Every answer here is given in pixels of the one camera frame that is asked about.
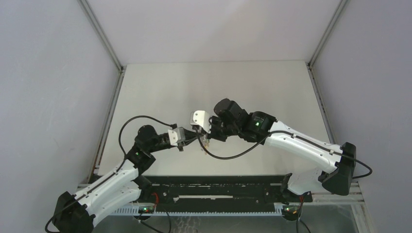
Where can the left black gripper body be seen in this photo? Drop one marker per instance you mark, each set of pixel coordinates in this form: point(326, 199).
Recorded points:
point(180, 145)

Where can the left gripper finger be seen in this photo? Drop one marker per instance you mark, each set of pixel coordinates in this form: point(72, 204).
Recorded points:
point(193, 135)
point(194, 140)

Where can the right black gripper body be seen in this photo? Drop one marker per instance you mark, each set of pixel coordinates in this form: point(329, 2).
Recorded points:
point(219, 131)

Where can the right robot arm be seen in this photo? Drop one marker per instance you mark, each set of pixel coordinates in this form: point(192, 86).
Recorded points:
point(334, 164)

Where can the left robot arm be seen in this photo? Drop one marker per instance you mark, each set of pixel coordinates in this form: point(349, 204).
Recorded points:
point(82, 211)

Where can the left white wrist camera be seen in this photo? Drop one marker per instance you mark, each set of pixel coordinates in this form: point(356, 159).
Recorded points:
point(176, 136)

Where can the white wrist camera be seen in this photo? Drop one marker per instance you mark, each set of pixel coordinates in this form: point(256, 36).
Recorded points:
point(201, 118)
point(176, 136)

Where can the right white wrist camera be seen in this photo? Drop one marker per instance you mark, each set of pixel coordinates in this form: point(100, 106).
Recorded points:
point(201, 118)

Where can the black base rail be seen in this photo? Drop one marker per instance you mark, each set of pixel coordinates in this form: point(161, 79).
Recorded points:
point(219, 194)

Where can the right aluminium frame post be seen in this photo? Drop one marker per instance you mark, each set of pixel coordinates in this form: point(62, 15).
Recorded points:
point(338, 13)

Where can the aluminium frame post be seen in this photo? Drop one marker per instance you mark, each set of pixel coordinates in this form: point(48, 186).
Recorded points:
point(338, 13)
point(104, 40)

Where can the left aluminium frame post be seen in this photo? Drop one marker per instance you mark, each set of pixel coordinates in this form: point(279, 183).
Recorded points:
point(104, 40)

